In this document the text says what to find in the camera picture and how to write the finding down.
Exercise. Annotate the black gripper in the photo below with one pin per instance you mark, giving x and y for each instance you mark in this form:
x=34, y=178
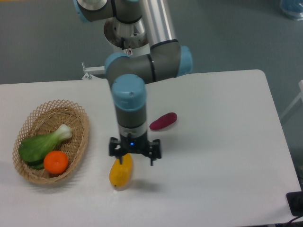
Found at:
x=138, y=145

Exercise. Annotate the orange fruit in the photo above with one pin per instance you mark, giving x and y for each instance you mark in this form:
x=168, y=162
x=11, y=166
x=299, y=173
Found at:
x=56, y=162

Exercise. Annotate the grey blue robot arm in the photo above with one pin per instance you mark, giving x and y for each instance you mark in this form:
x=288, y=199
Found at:
x=150, y=52

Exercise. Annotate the woven wicker basket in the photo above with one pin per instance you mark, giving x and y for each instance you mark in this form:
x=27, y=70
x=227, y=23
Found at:
x=45, y=119

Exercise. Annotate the yellow mango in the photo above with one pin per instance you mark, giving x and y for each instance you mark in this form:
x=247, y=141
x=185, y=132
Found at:
x=120, y=173

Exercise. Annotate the purple sweet potato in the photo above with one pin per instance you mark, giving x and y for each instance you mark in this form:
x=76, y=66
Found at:
x=164, y=121

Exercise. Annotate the green bok choy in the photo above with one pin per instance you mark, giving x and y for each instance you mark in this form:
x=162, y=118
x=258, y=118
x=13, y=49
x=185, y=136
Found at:
x=33, y=150

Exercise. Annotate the black device at edge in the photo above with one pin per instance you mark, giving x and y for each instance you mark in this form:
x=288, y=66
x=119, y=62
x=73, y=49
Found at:
x=295, y=202

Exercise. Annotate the blue bag in corner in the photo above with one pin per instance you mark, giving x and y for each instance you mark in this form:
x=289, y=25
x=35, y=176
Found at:
x=292, y=9

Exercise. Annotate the white frame at right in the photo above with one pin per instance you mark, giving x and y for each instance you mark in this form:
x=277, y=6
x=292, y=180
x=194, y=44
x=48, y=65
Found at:
x=294, y=105

